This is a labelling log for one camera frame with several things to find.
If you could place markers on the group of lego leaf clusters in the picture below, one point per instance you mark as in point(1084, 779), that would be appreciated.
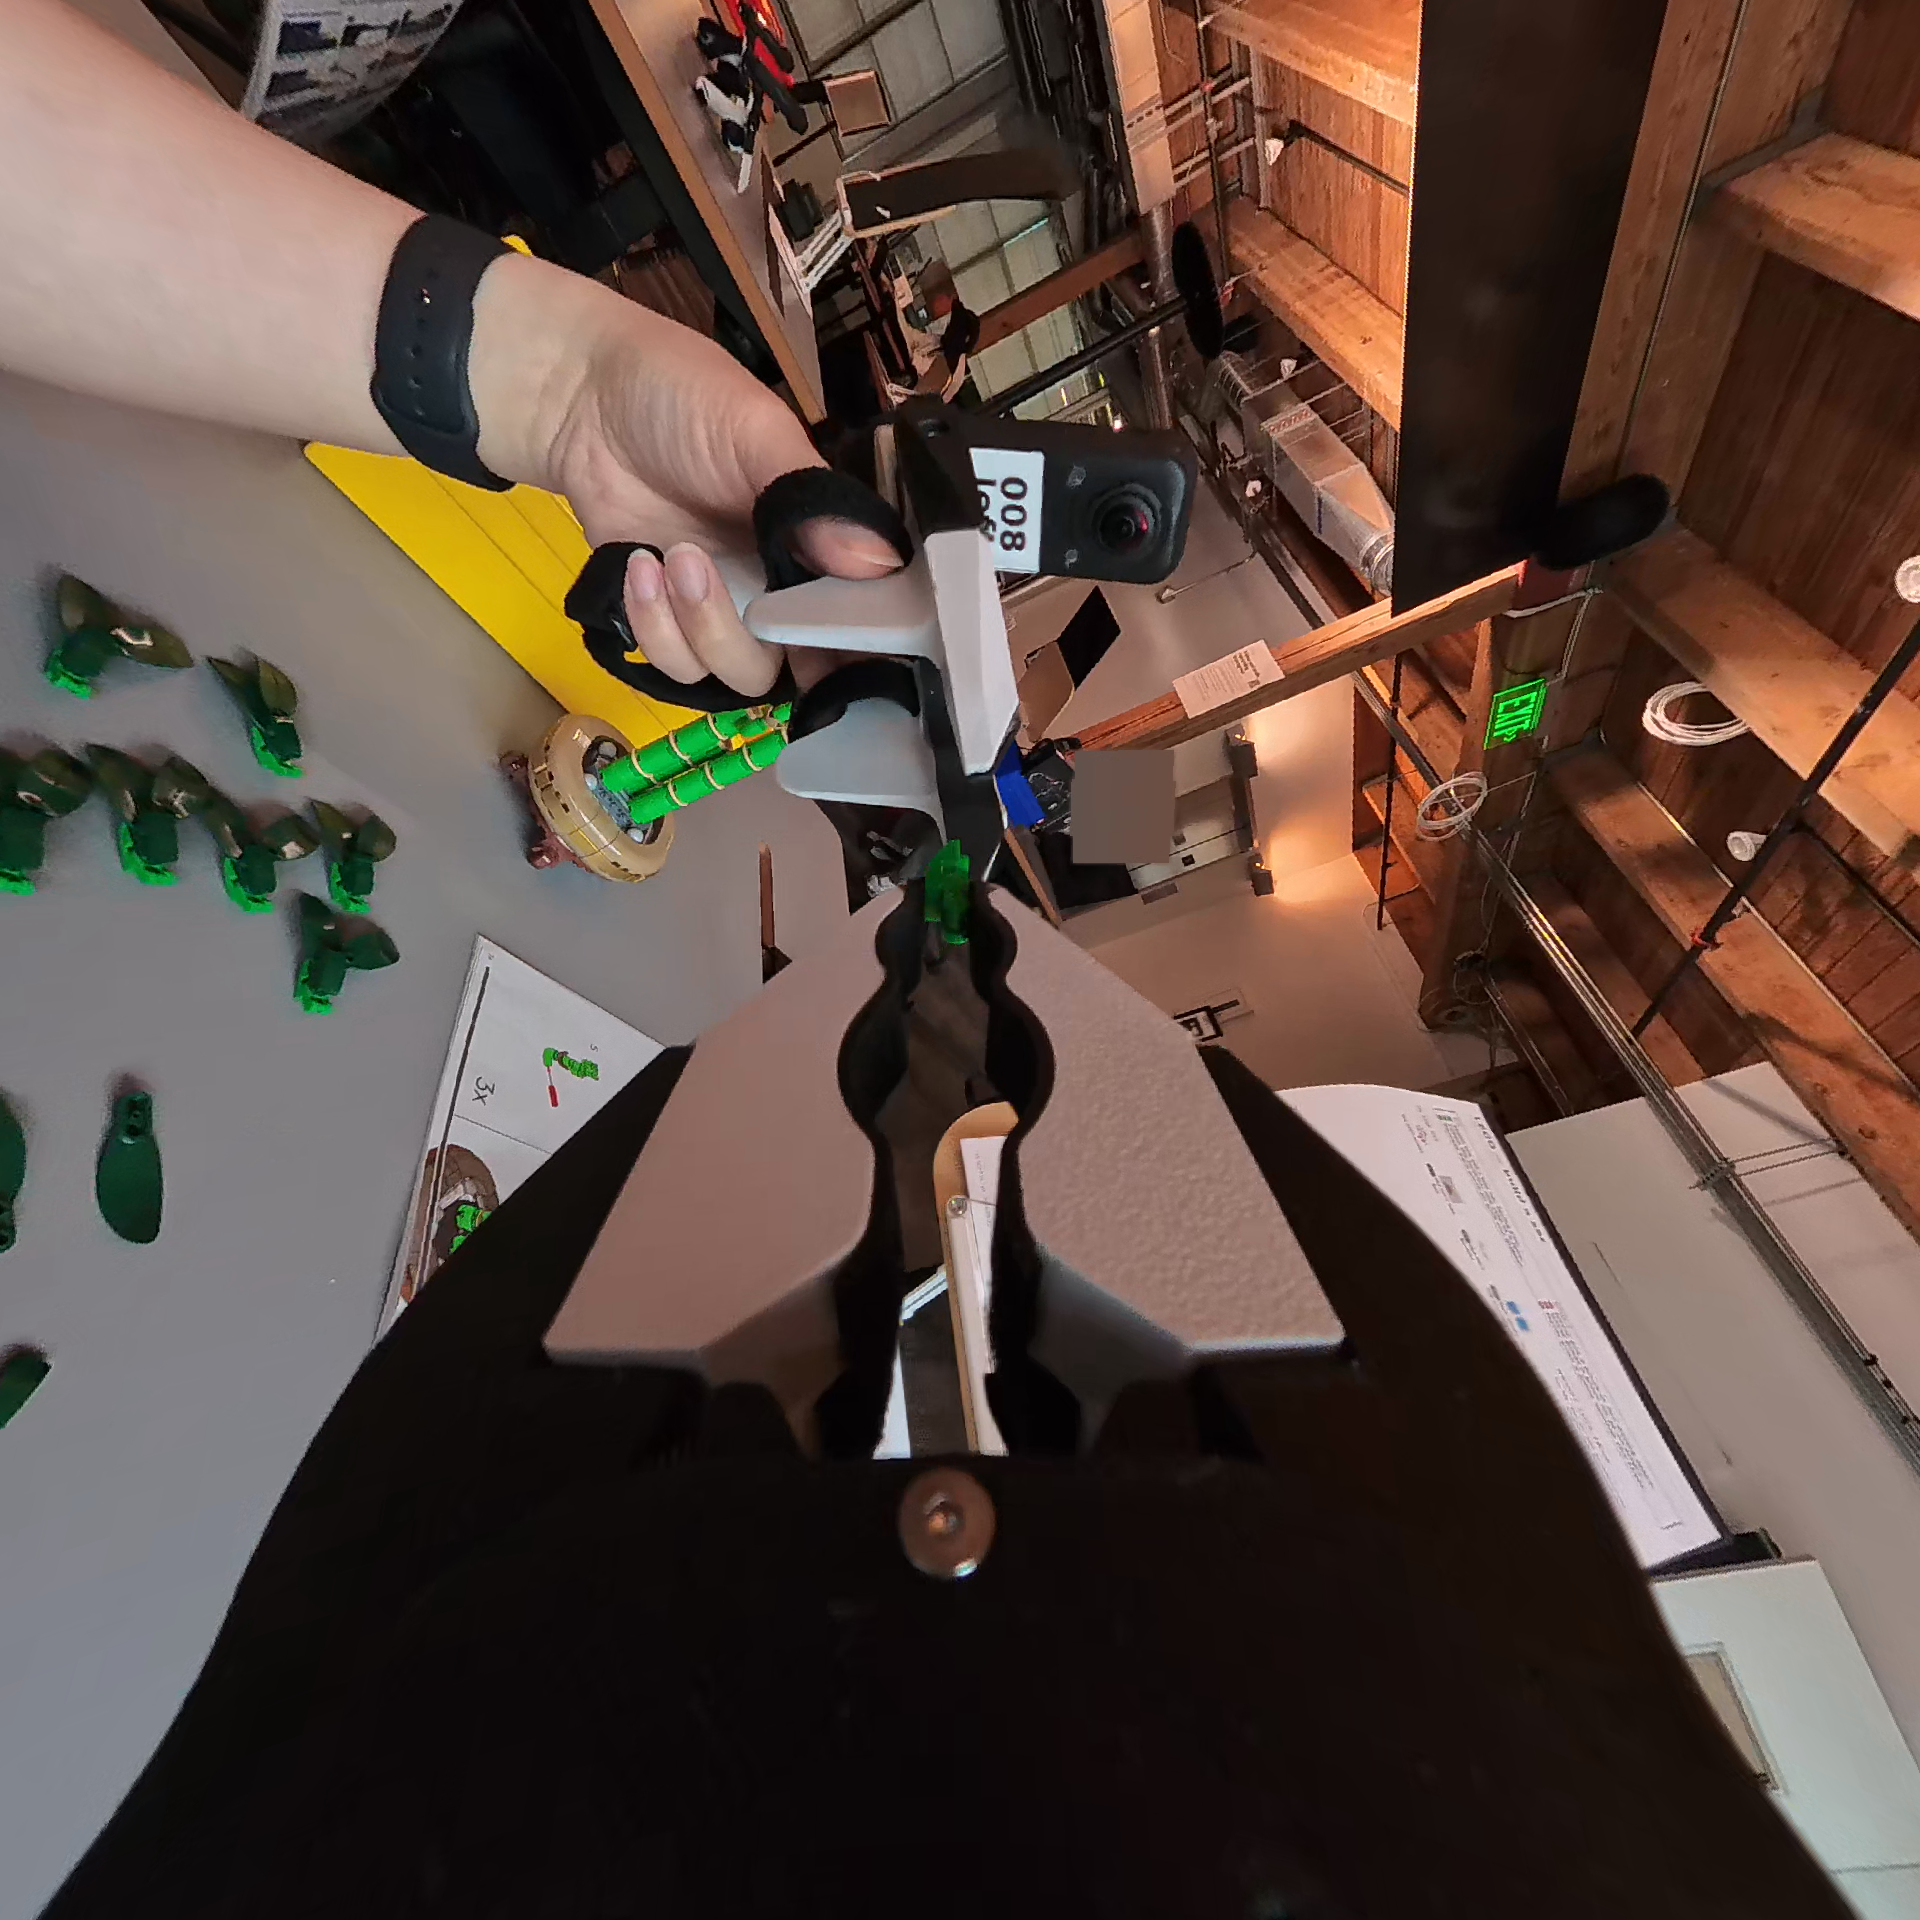
point(148, 850)

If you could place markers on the blue plastic bin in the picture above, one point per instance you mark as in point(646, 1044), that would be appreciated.
point(1032, 788)

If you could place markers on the green exit sign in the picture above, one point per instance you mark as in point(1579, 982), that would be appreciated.
point(1517, 715)

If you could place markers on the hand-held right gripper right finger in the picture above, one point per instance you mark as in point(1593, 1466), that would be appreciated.
point(1171, 1201)

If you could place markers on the long wooden desk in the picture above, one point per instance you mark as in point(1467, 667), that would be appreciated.
point(704, 182)

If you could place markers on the person's left hand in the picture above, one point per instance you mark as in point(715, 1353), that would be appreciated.
point(646, 436)

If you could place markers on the metal air duct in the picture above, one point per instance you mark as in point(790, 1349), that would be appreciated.
point(1320, 466)

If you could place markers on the printed instruction sheet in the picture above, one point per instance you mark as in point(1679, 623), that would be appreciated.
point(1500, 1307)

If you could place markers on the unused black white gripper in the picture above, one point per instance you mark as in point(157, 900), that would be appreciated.
point(744, 90)

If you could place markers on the lego instruction booklet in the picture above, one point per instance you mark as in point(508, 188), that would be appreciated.
point(510, 1079)

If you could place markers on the person's left forearm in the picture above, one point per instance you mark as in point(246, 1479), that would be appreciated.
point(182, 195)

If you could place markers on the dark green lego leaf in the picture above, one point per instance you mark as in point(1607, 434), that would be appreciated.
point(6, 1178)
point(128, 1172)
point(20, 1385)

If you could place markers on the white paper notice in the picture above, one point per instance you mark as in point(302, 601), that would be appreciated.
point(1229, 678)

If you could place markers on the hanging printed tag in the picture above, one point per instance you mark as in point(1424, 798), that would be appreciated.
point(345, 61)

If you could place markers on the lego bamboo model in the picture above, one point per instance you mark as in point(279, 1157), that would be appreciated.
point(600, 797)

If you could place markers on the black floor lamp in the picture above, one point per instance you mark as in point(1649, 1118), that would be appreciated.
point(1197, 294)

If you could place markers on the yellow plastic bin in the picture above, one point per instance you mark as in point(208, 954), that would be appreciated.
point(465, 525)

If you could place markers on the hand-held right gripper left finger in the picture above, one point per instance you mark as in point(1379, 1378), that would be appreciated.
point(721, 1201)

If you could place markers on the small green lego piece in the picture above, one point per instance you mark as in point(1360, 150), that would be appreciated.
point(949, 889)

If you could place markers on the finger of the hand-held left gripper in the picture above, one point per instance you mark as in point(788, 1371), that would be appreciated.
point(974, 662)

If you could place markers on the black wristband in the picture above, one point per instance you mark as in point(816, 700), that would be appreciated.
point(436, 346)

